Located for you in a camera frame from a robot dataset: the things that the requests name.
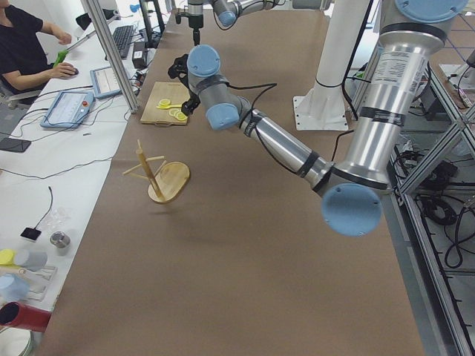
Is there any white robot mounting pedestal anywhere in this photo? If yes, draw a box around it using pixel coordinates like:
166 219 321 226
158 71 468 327
293 0 373 131

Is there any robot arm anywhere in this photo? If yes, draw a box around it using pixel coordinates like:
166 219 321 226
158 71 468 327
175 0 286 46
183 1 468 237

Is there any bamboo cutting board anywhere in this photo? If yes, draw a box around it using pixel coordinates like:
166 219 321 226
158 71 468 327
140 82 190 126

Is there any light blue cup on tray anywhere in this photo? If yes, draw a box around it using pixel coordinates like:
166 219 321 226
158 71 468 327
1 274 30 302

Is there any lemon slice beside knife blade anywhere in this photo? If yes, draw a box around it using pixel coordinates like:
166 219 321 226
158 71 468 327
157 99 171 108

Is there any white bowl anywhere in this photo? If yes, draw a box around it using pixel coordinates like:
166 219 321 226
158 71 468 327
0 328 33 356

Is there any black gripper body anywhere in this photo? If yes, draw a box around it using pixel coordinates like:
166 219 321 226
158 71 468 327
188 14 203 42
181 92 200 115

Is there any upper overlapping lemon slice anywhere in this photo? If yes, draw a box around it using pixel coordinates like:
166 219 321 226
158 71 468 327
168 108 180 116

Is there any aluminium frame post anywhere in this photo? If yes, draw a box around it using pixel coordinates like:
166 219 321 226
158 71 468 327
84 0 139 113

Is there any seated person black shirt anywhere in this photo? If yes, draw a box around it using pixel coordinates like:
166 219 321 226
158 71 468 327
1 1 74 94

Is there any black square puck with cable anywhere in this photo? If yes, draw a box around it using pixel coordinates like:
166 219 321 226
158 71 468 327
20 227 42 241

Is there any far teach pendant tablet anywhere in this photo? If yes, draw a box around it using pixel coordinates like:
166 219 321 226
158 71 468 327
90 66 122 99

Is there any wooden cup storage rack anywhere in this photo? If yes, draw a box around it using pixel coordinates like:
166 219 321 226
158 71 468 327
122 139 191 204

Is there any yellow plastic knife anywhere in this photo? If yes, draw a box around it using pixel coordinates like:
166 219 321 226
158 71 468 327
156 105 182 110

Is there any yellow cup on tray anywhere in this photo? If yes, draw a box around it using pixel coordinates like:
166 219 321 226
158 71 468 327
0 248 16 266

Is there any grey cup on tray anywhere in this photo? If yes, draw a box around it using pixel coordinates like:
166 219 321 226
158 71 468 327
13 249 48 271

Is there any near teach pendant tablet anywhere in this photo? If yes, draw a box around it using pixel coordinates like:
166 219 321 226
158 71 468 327
40 90 95 129

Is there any green handled tool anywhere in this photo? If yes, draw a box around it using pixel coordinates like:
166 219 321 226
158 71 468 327
53 50 69 67

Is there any black computer keyboard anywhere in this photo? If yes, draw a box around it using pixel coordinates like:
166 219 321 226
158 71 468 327
112 25 134 59

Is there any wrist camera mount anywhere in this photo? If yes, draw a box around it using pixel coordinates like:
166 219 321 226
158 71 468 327
175 9 189 24
168 53 189 87

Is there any teach pendant tablet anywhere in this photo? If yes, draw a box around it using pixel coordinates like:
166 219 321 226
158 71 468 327
90 66 122 99
40 90 95 129

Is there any black smartphone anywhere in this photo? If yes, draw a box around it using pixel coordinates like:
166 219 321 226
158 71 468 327
0 137 31 153

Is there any red cylinder bottle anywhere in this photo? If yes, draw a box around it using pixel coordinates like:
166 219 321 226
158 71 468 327
1 302 51 332

